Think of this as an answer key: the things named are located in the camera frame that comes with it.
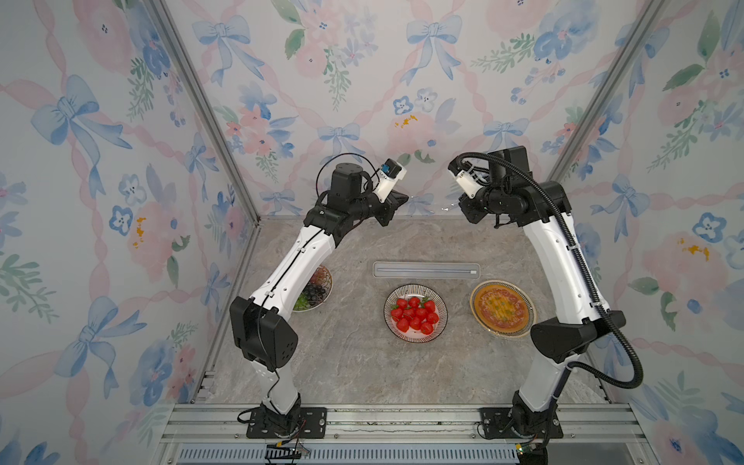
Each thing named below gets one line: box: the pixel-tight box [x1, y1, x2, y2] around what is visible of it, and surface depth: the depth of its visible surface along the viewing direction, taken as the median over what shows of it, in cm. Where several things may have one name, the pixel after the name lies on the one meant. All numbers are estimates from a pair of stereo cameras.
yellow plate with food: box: [468, 279, 537, 339], surface depth 95 cm
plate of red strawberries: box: [383, 282, 449, 344], surface depth 92 cm
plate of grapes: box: [292, 264, 334, 312], surface depth 96 cm
